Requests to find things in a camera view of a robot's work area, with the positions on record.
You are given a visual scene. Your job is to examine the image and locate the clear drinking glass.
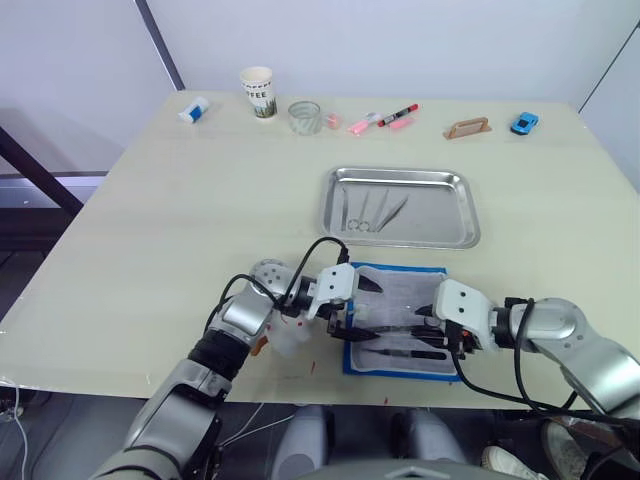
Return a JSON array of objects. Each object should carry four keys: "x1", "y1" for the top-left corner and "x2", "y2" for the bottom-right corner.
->
[{"x1": 287, "y1": 100, "x2": 322, "y2": 136}]

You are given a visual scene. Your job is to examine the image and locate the wooden handle block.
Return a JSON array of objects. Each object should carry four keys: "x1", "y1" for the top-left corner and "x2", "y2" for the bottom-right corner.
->
[{"x1": 442, "y1": 116, "x2": 494, "y2": 141}]

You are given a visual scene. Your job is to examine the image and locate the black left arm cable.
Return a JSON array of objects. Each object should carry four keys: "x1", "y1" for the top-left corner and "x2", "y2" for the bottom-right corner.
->
[{"x1": 207, "y1": 236, "x2": 351, "y2": 341}]

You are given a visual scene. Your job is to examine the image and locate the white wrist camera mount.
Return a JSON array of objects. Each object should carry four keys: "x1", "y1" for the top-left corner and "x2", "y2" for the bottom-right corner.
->
[
  {"x1": 432, "y1": 278, "x2": 499, "y2": 351},
  {"x1": 305, "y1": 264, "x2": 360, "y2": 321}
]

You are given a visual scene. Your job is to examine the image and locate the paper coffee cup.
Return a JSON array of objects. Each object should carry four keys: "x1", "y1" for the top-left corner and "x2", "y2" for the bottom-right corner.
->
[{"x1": 239, "y1": 67, "x2": 277, "y2": 120}]

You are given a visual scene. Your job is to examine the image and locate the silver tweezers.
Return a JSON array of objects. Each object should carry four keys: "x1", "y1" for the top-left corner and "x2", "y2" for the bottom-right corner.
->
[
  {"x1": 371, "y1": 189, "x2": 391, "y2": 231},
  {"x1": 379, "y1": 195, "x2": 411, "y2": 233}
]

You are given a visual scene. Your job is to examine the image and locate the silver surgical scissors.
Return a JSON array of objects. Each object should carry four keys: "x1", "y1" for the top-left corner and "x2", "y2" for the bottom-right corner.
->
[{"x1": 348, "y1": 191, "x2": 372, "y2": 233}]

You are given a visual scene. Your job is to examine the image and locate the grey sneaker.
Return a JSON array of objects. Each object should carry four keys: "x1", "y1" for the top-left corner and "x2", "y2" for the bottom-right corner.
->
[{"x1": 542, "y1": 419, "x2": 604, "y2": 480}]

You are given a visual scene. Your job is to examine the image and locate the white bottle blue label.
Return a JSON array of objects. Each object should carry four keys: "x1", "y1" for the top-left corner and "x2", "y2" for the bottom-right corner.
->
[{"x1": 178, "y1": 96, "x2": 211, "y2": 125}]

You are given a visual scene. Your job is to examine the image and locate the black diagonal frame bar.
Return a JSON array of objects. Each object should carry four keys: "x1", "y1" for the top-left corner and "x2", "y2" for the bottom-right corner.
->
[{"x1": 0, "y1": 124, "x2": 86, "y2": 212}]

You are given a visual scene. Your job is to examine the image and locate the black red marker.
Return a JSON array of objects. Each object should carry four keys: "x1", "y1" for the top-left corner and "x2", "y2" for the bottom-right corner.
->
[{"x1": 377, "y1": 103, "x2": 420, "y2": 128}]

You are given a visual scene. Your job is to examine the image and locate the grey rounded shape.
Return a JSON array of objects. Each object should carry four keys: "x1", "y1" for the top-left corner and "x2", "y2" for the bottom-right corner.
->
[
  {"x1": 392, "y1": 408, "x2": 469, "y2": 472},
  {"x1": 277, "y1": 404, "x2": 335, "y2": 472}
]

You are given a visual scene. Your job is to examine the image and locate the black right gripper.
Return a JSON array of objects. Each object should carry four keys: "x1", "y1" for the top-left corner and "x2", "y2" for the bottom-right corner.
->
[{"x1": 410, "y1": 302, "x2": 482, "y2": 360}]

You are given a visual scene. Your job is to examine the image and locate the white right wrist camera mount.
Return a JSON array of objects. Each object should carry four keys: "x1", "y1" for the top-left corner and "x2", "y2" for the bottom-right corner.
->
[{"x1": 432, "y1": 278, "x2": 499, "y2": 351}]

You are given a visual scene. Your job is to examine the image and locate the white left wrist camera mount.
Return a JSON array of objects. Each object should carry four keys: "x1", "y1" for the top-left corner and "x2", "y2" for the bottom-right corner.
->
[{"x1": 305, "y1": 264, "x2": 360, "y2": 321}]

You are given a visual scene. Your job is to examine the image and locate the blue surgical instrument pack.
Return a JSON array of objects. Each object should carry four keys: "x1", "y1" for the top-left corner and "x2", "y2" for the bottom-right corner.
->
[{"x1": 342, "y1": 260, "x2": 464, "y2": 384}]

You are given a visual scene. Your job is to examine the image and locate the blue toy car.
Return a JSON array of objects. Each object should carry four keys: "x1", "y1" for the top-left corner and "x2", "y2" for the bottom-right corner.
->
[{"x1": 510, "y1": 112, "x2": 541, "y2": 136}]

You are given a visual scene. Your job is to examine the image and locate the white sneaker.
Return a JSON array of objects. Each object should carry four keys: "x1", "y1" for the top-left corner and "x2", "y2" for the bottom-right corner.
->
[{"x1": 481, "y1": 445, "x2": 551, "y2": 480}]

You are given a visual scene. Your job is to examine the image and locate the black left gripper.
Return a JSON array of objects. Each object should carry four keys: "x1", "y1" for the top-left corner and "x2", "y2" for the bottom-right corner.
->
[{"x1": 324, "y1": 271, "x2": 384, "y2": 344}]

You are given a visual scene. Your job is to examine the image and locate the metal instrument tray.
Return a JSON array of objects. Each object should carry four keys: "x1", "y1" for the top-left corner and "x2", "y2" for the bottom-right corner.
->
[{"x1": 314, "y1": 166, "x2": 482, "y2": 250}]

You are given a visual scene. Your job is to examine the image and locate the white floor cable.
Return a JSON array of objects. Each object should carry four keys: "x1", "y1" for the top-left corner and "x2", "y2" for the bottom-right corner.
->
[{"x1": 0, "y1": 378, "x2": 32, "y2": 480}]

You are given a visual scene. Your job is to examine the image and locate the black-handled scalpel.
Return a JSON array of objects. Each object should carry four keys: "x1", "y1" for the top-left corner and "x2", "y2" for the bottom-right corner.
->
[
  {"x1": 362, "y1": 348, "x2": 449, "y2": 362},
  {"x1": 369, "y1": 323, "x2": 442, "y2": 338}
]

